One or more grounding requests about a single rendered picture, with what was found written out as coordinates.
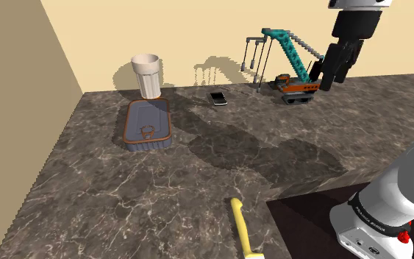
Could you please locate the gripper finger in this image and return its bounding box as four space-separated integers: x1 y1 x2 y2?
335 39 365 84
309 43 348 92

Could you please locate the teal and orange toy crane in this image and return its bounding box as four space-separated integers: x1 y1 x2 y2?
241 27 326 106

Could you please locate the black smartphone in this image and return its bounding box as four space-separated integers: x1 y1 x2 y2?
208 91 228 107

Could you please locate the dark robot stand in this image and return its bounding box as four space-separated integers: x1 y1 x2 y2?
265 181 414 259

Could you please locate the white ribbed cup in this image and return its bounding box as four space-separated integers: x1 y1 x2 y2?
130 53 163 100

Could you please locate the grey sardine tin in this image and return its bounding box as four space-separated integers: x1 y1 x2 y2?
122 97 174 152

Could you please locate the yellow handled knife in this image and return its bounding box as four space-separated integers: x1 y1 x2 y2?
229 196 266 259

